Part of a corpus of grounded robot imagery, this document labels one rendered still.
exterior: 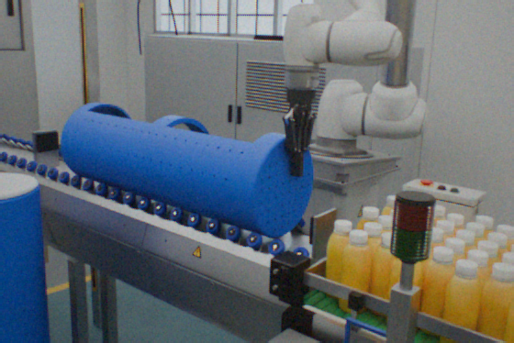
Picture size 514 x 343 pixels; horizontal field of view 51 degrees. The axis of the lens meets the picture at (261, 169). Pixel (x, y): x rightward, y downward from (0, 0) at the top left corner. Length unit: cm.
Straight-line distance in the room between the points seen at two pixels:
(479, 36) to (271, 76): 151
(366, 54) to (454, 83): 288
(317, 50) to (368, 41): 13
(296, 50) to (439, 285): 65
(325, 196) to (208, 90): 210
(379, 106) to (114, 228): 100
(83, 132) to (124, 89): 520
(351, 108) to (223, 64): 192
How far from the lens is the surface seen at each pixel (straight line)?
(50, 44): 660
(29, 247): 175
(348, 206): 198
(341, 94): 199
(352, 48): 134
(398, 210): 88
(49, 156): 239
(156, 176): 162
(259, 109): 356
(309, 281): 124
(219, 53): 381
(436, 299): 119
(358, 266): 121
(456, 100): 419
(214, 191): 146
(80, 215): 201
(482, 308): 117
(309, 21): 138
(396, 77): 192
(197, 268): 159
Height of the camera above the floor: 150
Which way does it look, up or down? 14 degrees down
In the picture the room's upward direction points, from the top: 2 degrees clockwise
